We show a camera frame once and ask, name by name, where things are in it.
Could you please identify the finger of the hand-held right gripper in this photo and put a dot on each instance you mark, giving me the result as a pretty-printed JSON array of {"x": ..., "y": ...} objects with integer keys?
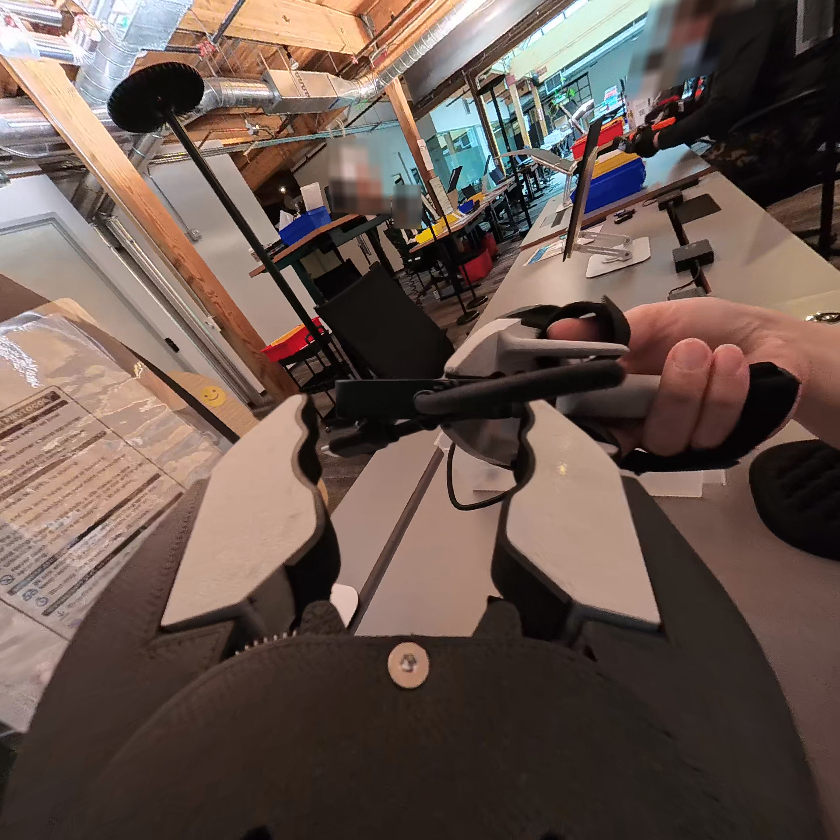
[
  {"x": 499, "y": 348},
  {"x": 485, "y": 439}
]

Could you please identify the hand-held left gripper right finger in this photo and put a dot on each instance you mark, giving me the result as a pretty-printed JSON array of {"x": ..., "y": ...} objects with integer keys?
[{"x": 577, "y": 525}]

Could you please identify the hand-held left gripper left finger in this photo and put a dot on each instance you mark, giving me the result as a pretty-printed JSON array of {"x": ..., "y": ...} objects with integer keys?
[{"x": 256, "y": 512}]

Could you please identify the person's right forearm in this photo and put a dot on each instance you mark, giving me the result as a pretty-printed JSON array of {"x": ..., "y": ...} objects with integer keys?
[{"x": 830, "y": 380}]

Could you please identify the red storage bin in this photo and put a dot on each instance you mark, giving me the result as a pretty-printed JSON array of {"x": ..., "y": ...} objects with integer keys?
[{"x": 478, "y": 266}]

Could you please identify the blue white leaflet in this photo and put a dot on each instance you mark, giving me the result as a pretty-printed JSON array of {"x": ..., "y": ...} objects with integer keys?
[{"x": 544, "y": 253}]

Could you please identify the black office chair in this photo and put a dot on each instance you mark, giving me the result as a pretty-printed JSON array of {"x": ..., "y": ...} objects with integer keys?
[{"x": 387, "y": 328}]

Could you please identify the sign stand with white base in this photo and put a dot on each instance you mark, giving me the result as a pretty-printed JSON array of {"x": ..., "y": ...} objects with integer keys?
[{"x": 197, "y": 407}]

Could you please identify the small grey adapter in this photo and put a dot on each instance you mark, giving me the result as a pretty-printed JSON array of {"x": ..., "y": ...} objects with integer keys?
[{"x": 689, "y": 293}]

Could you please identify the red plastic tray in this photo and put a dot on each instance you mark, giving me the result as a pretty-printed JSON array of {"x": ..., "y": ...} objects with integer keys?
[{"x": 292, "y": 341}]

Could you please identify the small black adapter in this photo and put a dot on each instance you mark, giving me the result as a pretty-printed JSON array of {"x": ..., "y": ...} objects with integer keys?
[{"x": 692, "y": 253}]

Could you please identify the instruction sheet in plastic sleeve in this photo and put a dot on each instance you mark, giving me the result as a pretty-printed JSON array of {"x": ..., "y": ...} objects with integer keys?
[{"x": 79, "y": 472}]

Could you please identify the large blue plastic bin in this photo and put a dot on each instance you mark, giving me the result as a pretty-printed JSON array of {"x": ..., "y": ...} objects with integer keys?
[{"x": 610, "y": 180}]

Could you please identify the tall black desk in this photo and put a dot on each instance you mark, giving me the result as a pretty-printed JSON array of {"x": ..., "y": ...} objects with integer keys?
[{"x": 315, "y": 243}]

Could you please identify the black textured pad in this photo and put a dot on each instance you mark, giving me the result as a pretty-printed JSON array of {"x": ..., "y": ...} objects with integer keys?
[{"x": 800, "y": 499}]

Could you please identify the red plastic bin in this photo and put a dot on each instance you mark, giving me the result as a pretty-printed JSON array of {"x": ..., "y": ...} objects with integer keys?
[{"x": 594, "y": 141}]

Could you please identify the metal table grommet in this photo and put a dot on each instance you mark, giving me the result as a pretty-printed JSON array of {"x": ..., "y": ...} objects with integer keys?
[{"x": 827, "y": 317}]

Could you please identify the frosted glass door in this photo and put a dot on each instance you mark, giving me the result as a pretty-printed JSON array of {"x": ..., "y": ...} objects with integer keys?
[{"x": 52, "y": 275}]

